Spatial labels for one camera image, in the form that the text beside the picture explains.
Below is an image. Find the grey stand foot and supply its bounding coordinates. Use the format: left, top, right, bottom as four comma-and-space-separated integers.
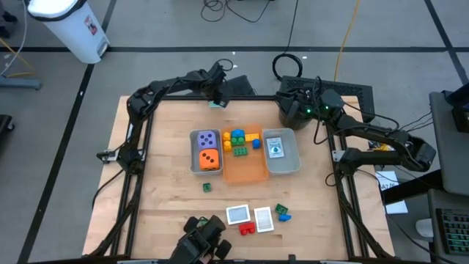
0, 75, 43, 92

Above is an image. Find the purple foam die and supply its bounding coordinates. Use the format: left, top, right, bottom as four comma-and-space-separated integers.
196, 130, 218, 150

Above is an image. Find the black tangled cable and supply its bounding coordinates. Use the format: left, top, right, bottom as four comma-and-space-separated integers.
200, 0, 274, 23

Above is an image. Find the white trash bin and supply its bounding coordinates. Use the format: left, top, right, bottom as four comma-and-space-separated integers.
26, 0, 111, 65

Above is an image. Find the black bucket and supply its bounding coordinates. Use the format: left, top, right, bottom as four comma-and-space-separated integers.
278, 91, 320, 131

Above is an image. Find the teal framed card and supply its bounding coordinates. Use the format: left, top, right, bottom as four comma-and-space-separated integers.
266, 136, 286, 159

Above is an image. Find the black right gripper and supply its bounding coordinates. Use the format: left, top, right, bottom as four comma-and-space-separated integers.
274, 87, 325, 128

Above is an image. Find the backlit keyboard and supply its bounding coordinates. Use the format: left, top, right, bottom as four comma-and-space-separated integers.
435, 207, 469, 257

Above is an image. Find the yellow floor cable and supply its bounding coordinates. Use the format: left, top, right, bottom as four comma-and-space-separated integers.
0, 37, 36, 78

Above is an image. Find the grey plastic bin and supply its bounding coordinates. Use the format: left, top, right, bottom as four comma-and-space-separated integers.
262, 128, 302, 175
189, 128, 224, 176

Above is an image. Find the black coiled cable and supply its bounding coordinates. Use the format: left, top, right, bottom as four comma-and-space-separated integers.
271, 0, 304, 82

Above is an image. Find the black desk leg bar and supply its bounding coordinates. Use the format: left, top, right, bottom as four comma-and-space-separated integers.
380, 169, 444, 205

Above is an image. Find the red toy block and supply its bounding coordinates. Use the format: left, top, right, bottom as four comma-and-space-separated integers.
239, 221, 256, 236

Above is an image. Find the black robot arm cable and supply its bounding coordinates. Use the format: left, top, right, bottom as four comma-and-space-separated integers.
215, 58, 235, 73

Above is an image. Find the black perforated case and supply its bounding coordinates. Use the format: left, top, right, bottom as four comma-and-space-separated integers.
280, 76, 375, 125

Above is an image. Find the grey desk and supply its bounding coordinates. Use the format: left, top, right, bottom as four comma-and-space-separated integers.
426, 188, 469, 264
429, 89, 469, 197

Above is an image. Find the white paper sheet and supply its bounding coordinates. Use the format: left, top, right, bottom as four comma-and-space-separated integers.
384, 200, 409, 215
374, 170, 400, 192

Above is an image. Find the black cable bundle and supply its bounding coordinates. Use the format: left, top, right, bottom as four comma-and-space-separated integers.
401, 109, 434, 131

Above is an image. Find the black floor equipment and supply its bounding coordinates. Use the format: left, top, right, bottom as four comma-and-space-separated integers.
0, 114, 15, 147

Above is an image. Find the white computer mouse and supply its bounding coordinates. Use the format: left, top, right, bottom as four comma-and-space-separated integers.
415, 218, 435, 238

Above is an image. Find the orange foam die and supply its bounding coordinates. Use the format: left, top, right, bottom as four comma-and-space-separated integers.
199, 149, 221, 172

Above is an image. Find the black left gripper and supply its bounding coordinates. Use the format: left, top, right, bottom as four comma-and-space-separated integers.
199, 61, 231, 109

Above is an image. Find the grey cable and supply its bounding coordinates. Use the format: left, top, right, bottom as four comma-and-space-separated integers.
0, 0, 29, 76

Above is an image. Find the black desk equipment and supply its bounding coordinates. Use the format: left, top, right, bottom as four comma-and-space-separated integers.
442, 82, 469, 133

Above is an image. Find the orange translucent plastic bin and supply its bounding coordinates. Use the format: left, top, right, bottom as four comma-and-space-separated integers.
221, 124, 270, 185

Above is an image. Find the black base cable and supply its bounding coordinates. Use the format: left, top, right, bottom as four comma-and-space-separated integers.
91, 170, 125, 210

